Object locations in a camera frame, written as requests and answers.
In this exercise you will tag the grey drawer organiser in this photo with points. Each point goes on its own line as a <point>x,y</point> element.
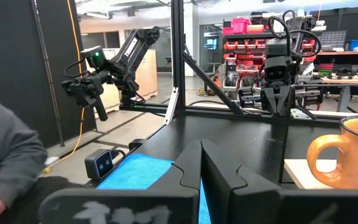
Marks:
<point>332,40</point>

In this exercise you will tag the silver frame bracket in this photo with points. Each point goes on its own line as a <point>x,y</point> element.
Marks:
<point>172,105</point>

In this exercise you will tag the black partition panel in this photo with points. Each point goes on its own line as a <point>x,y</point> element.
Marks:
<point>8,46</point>

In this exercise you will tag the plywood crate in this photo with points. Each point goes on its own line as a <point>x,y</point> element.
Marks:
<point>148,77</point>

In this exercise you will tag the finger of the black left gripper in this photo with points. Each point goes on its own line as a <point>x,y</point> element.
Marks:
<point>287,99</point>
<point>269,99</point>

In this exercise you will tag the person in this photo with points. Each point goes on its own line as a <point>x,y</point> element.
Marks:
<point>5,149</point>

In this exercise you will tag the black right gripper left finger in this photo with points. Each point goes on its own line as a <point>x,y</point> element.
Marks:
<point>185,172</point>

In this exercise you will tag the white pillar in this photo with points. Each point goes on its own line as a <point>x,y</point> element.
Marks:
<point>191,40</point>

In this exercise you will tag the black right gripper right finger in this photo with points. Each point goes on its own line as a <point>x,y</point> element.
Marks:
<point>225,174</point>

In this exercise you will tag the black table-level camera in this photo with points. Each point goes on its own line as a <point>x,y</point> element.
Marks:
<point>99,165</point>

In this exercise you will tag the black table frame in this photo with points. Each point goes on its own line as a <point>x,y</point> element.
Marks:
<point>178,62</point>

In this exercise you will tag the wooden workbench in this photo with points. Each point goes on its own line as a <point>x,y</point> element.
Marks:
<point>346,79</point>

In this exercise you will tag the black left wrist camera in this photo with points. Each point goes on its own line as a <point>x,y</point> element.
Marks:
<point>276,70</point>

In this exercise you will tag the orange ceramic mug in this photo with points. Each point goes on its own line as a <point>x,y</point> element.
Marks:
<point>356,155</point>

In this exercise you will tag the blue cloth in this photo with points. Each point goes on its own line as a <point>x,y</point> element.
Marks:
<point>135,171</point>

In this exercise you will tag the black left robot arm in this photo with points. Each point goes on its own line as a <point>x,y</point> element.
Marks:
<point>277,46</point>

